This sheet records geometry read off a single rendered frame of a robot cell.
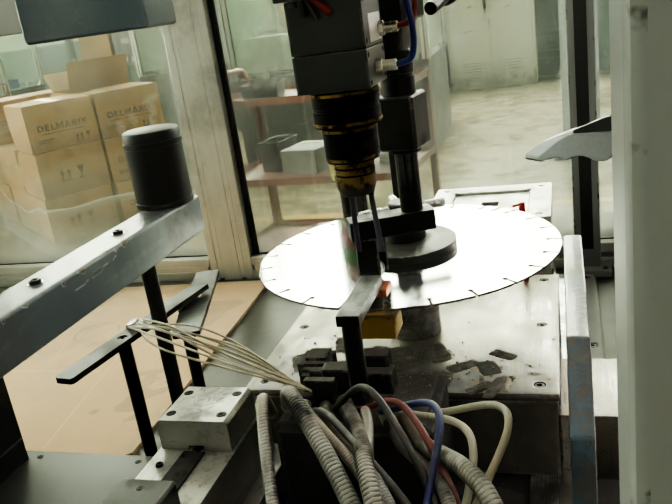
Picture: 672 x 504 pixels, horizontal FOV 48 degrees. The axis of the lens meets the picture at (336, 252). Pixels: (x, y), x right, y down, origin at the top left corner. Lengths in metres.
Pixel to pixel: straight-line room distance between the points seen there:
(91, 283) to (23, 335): 0.09
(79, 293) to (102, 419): 0.42
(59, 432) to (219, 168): 0.57
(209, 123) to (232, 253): 0.25
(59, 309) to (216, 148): 0.80
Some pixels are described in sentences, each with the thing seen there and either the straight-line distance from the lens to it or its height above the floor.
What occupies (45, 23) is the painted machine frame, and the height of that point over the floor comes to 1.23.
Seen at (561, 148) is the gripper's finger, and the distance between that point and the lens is 0.72.
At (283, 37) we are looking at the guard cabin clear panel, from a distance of 1.31.
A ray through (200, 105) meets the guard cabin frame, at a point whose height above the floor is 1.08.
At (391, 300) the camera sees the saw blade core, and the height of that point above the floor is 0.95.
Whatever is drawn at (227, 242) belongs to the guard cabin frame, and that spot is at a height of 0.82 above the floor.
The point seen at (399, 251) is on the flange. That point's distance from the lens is 0.79.
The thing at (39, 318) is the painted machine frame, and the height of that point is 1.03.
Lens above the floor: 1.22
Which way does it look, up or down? 18 degrees down
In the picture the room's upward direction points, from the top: 8 degrees counter-clockwise
